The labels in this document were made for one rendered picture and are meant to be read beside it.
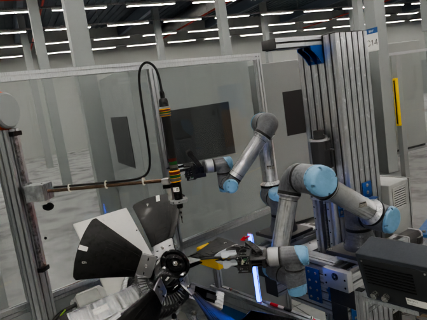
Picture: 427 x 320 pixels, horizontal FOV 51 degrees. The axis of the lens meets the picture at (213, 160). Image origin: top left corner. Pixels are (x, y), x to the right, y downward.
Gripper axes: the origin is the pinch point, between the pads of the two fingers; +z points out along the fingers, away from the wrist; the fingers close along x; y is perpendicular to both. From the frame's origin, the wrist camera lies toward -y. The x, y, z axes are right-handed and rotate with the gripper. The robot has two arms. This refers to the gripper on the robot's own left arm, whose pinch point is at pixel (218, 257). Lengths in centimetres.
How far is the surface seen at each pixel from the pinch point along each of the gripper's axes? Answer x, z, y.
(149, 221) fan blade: -16.0, 27.8, -4.6
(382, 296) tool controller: 8, -59, 19
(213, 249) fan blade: 0.2, 3.6, -7.4
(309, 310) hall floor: 137, -21, -164
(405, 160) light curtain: 139, -167, -549
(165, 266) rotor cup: -6.1, 16.1, 16.5
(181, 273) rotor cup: -2.3, 11.0, 15.3
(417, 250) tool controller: -9, -70, 20
